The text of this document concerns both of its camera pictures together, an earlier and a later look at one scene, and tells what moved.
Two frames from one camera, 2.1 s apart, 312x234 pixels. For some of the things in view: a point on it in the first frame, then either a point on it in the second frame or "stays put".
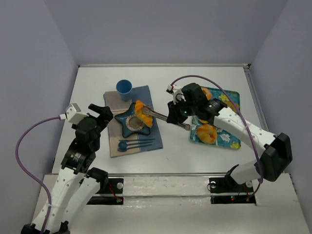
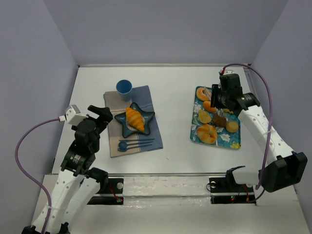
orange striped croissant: (146, 119) → (134, 120)
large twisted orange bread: (207, 133) stays put
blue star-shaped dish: (129, 124) stays put
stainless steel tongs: (156, 114) → (219, 110)
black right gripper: (175, 115) → (214, 96)
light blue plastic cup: (124, 87) stays put
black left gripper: (103, 116) stays put
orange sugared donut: (207, 93) stays put
